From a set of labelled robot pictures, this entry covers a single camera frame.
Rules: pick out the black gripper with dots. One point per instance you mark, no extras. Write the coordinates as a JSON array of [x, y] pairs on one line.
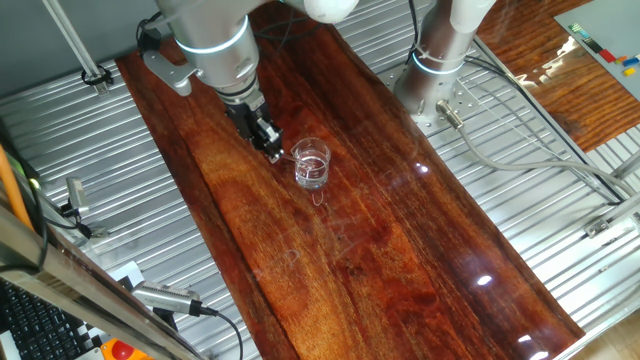
[[245, 120]]

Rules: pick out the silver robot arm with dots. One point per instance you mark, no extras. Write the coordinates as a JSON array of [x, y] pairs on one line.
[[215, 35]]

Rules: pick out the clear glass beaker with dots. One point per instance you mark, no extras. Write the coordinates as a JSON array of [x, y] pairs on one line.
[[311, 170]]

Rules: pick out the glossy brown wooden board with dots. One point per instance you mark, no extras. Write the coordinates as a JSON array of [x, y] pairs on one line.
[[350, 260]]

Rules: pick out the black white marker sheet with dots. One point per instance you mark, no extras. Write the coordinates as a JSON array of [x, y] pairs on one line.
[[125, 274]]

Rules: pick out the aluminium pole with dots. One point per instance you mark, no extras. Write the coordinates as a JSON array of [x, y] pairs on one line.
[[74, 45]]

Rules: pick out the orange emergency stop box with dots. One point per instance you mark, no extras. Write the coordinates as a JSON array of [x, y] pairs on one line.
[[120, 351]]

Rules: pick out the orange pole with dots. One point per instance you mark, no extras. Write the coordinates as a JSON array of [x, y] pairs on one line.
[[12, 195]]

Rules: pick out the black keyboard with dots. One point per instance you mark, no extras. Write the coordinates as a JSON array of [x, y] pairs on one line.
[[35, 330]]

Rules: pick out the wood grain side table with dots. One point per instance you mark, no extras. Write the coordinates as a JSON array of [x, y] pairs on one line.
[[575, 110]]

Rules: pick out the green strip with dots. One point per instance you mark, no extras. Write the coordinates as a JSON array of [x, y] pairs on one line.
[[580, 31]]

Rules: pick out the black strip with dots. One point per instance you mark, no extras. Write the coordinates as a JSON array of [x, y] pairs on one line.
[[593, 45]]

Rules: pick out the red block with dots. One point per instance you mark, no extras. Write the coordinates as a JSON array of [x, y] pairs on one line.
[[607, 56]]

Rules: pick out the aluminium profile bar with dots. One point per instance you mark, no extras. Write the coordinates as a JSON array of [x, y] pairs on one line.
[[625, 206], [627, 165]]

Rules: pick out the small orange block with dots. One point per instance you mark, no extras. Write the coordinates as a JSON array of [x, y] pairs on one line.
[[620, 60]]

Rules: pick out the grey board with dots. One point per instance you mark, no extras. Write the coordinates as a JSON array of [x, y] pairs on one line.
[[610, 25]]

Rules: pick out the yellow block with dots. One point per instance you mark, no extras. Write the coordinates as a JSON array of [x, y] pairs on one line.
[[629, 71]]

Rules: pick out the blue block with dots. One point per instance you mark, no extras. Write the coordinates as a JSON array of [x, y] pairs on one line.
[[631, 62]]

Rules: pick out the black wrist camera unit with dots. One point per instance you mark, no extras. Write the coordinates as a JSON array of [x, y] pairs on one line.
[[149, 42]]

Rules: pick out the silver depth camera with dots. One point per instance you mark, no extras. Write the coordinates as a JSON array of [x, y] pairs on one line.
[[77, 192], [165, 297]]

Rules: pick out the silver camera mount bracket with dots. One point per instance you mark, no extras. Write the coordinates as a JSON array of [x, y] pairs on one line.
[[98, 232]]

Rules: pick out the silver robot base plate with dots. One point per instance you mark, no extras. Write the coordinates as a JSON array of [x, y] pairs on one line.
[[465, 100]]

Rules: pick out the black camera stand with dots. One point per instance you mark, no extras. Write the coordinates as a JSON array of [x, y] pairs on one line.
[[165, 319]]

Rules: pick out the polished steel frame rail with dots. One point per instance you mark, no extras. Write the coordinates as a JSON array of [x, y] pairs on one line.
[[60, 280]]

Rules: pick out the silver corner bracket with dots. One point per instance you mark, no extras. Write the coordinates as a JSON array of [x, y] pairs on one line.
[[596, 227]]

